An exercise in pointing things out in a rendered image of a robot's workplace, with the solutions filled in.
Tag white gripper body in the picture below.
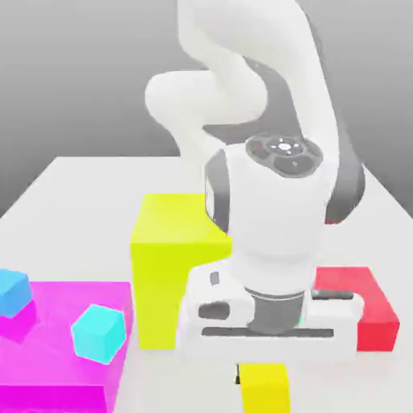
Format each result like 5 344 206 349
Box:
174 297 365 368

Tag small yellow cube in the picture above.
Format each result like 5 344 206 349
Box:
237 362 290 413

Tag small cyan cube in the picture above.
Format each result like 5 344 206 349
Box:
70 303 127 366

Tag small blue cube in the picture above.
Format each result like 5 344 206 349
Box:
0 269 34 320

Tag large red box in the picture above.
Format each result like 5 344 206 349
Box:
311 266 401 353

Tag large yellow-green box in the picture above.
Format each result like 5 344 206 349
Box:
129 193 234 352

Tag large magenta box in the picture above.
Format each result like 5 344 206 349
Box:
0 281 135 413

